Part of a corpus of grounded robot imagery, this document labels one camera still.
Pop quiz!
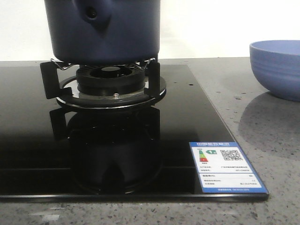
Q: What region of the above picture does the dark blue cooking pot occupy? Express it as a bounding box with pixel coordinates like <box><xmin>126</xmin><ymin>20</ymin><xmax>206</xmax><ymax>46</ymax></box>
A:
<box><xmin>45</xmin><ymin>0</ymin><xmax>160</xmax><ymax>65</ymax></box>

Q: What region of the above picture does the black glass gas cooktop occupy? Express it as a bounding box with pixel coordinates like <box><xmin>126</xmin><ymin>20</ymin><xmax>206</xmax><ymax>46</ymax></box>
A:
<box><xmin>0</xmin><ymin>64</ymin><xmax>269</xmax><ymax>202</ymax></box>

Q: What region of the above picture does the black metal pot support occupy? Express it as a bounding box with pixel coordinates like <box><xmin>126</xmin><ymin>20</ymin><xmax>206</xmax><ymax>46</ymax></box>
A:
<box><xmin>40</xmin><ymin>58</ymin><xmax>166</xmax><ymax>110</ymax></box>

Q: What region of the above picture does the black round gas burner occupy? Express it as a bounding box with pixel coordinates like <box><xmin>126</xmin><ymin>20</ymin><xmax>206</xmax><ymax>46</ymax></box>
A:
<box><xmin>76</xmin><ymin>64</ymin><xmax>145</xmax><ymax>96</ymax></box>

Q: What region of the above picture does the light blue ribbed bowl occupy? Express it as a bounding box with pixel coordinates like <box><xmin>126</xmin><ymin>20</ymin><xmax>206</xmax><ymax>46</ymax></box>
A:
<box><xmin>249</xmin><ymin>40</ymin><xmax>300</xmax><ymax>102</ymax></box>

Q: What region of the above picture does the blue white energy label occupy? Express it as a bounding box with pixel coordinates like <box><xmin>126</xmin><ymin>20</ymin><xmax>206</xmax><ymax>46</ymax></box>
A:
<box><xmin>189</xmin><ymin>142</ymin><xmax>268</xmax><ymax>194</ymax></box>

